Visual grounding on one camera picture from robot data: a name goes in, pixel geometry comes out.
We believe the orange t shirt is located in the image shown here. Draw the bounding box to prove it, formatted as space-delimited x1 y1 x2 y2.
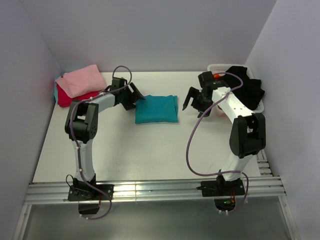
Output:
213 73 225 79

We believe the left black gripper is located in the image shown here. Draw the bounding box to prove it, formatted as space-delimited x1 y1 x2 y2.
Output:
120 83 145 111

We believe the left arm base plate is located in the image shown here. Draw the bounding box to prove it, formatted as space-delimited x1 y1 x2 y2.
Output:
67 184 114 202

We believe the teal t shirt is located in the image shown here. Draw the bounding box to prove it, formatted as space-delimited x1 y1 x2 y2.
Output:
135 95 179 124

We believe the red folded t shirt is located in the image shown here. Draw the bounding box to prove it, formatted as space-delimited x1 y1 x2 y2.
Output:
54 84 99 108

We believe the aluminium rail frame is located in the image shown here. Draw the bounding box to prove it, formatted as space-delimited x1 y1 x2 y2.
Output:
13 151 301 240

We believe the pink folded t shirt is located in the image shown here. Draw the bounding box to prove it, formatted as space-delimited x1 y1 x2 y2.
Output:
56 64 107 98

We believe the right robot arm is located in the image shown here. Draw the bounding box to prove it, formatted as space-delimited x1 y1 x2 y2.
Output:
182 71 266 195

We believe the white plastic basket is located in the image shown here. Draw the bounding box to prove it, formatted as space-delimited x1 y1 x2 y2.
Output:
207 64 264 113

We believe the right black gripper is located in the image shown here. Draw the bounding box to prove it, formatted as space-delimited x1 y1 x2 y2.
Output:
183 86 214 118

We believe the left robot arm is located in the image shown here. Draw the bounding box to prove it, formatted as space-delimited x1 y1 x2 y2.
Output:
64 77 146 200

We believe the light blue folded t shirt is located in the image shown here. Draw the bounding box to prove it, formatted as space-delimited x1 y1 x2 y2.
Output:
53 75 62 105

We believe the black t shirt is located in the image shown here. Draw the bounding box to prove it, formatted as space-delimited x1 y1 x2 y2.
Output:
226 66 265 111

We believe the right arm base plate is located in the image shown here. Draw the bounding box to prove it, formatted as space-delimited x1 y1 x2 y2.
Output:
196 179 245 197

